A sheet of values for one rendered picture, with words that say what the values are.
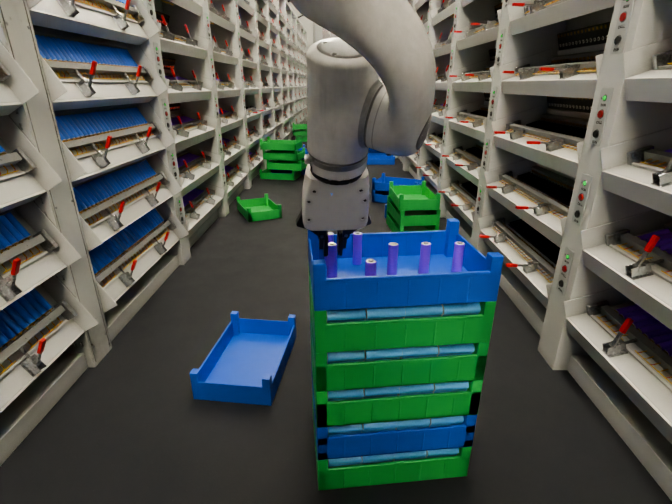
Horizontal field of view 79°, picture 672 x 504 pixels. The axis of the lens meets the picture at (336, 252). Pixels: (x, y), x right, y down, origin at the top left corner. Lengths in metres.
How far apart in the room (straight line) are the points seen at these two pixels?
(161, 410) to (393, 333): 0.65
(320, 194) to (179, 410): 0.71
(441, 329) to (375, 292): 0.14
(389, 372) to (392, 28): 0.53
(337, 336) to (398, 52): 0.43
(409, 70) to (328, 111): 0.12
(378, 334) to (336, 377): 0.11
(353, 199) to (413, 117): 0.18
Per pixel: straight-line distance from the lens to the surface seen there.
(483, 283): 0.70
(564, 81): 1.31
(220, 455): 1.00
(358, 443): 0.84
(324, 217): 0.62
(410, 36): 0.45
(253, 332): 1.34
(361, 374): 0.73
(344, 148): 0.53
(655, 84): 1.02
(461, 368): 0.78
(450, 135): 2.42
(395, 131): 0.48
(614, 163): 1.12
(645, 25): 1.11
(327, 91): 0.50
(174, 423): 1.10
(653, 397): 1.03
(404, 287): 0.65
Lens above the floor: 0.73
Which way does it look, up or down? 22 degrees down
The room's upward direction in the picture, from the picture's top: straight up
